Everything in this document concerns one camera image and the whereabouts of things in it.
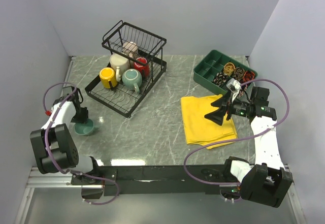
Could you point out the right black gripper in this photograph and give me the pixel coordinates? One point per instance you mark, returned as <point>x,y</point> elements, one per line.
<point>217,116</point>

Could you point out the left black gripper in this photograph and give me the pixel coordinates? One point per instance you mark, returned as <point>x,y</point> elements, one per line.
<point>84,116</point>

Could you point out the small teal cup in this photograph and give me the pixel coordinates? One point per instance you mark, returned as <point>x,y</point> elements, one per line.
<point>84,129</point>

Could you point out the yellow enamel mug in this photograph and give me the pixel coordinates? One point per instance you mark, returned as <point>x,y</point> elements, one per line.
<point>108,78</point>

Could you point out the speckled blue-green mug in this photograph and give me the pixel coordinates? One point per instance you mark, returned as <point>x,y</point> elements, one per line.
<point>132,80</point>

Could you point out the white mug green interior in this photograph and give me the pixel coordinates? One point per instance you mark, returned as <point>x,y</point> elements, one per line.
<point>120,64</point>

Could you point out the red cup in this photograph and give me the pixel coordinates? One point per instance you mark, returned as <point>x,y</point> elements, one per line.
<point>142,66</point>

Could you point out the pink mug lilac interior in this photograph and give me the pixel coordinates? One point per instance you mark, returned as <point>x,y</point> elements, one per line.
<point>130,49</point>

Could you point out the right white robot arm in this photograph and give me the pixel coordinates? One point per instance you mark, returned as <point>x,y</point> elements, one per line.
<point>266,182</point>

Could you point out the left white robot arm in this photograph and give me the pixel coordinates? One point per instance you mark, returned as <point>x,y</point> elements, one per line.
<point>53,145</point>

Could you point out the yellow folded cloth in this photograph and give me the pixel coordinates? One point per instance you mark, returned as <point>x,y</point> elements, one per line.
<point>199,130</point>

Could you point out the dark patterned rolled item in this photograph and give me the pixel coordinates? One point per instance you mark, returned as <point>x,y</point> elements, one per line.
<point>220,78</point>

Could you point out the green compartment tray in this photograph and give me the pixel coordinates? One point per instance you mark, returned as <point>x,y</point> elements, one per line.
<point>212,64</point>

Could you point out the brown patterned rolled item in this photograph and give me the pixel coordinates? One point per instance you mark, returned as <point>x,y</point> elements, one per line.
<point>238,73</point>

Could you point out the yellow-brown rolled item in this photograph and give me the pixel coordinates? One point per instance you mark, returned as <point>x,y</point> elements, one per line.
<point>229,68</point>

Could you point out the orange rolled item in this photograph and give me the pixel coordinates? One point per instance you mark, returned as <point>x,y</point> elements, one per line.
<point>248,76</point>

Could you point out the black front base beam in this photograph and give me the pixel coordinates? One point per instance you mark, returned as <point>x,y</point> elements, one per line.
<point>157,180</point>

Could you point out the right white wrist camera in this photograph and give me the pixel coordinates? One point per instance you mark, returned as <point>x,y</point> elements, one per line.
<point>234,86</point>

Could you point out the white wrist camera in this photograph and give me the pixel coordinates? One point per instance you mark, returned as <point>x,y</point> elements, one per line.
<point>48,111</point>
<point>234,86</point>

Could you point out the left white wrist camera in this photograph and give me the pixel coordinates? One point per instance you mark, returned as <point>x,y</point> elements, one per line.
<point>48,111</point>

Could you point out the black wire dish rack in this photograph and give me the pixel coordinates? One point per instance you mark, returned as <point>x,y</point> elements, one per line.
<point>150,46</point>

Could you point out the aluminium frame rail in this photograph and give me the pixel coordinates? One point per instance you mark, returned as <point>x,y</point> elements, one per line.
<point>55,180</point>

